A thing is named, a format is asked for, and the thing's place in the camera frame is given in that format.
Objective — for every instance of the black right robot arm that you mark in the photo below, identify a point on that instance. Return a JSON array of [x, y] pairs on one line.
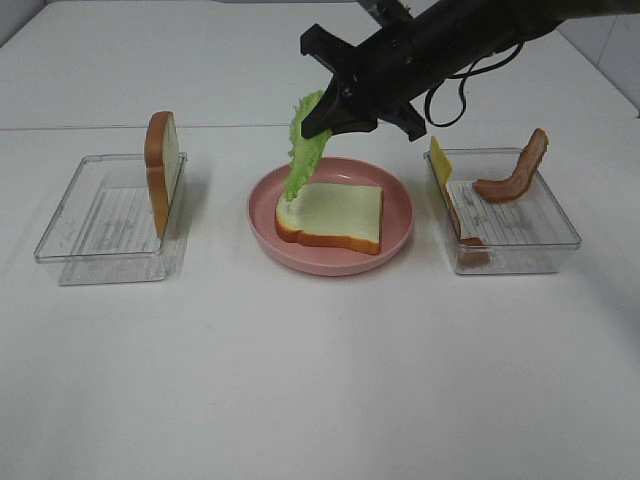
[[524, 21]]

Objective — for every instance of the upright bread slice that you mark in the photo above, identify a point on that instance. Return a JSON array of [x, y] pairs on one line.
[[162, 161]]

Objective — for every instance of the pink round plate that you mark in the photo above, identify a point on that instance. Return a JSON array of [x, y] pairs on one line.
[[397, 219]]

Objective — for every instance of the green lettuce leaf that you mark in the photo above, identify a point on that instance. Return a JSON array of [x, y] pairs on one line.
[[305, 154]]

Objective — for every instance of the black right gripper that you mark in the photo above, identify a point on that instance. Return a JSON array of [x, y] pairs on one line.
[[377, 79]]

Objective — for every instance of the curved bacon strip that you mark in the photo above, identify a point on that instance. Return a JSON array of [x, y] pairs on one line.
[[519, 182]]

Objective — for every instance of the yellow cheese slice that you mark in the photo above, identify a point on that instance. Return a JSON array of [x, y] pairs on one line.
[[440, 163]]

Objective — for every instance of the clear plastic bread tray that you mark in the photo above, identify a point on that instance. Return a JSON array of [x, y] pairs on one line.
[[103, 229]]

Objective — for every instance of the clear plastic fillings tray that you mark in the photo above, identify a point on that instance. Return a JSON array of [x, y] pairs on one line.
[[530, 235]]

